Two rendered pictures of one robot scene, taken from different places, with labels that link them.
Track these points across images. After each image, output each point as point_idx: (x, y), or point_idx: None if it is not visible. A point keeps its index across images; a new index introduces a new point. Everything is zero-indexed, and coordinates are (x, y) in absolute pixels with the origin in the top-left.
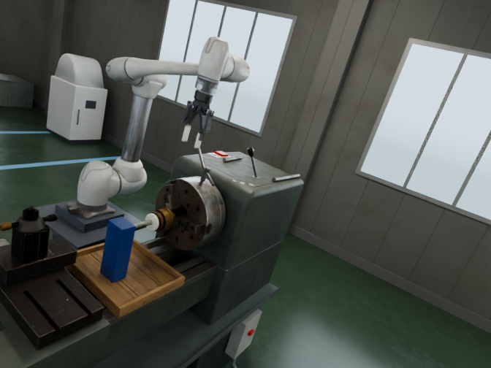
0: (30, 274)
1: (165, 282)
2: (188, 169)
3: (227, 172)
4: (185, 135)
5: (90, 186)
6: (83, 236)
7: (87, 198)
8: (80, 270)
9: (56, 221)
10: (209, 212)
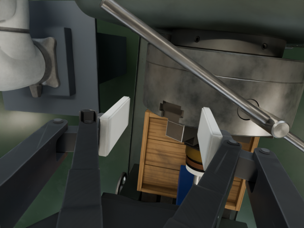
0: None
1: (242, 145)
2: (142, 17)
3: None
4: (122, 123)
5: (17, 86)
6: (81, 97)
7: (30, 84)
8: (169, 197)
9: (40, 101)
10: (292, 122)
